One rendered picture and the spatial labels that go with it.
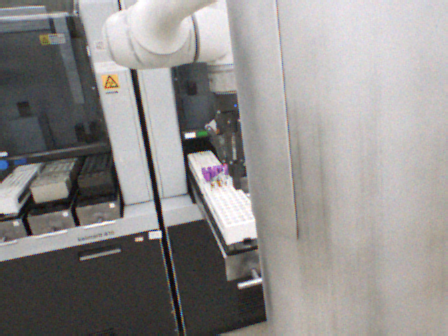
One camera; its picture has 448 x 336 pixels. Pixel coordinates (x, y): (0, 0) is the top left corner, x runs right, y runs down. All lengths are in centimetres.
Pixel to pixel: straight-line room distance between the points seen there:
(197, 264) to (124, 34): 95
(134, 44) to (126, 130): 59
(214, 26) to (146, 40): 14
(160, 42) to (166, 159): 68
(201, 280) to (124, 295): 31
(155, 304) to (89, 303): 25
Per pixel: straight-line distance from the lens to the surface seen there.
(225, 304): 151
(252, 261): 82
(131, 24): 62
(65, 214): 121
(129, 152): 120
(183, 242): 127
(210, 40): 67
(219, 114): 73
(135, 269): 132
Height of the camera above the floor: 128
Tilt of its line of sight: 22 degrees down
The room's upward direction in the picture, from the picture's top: 5 degrees counter-clockwise
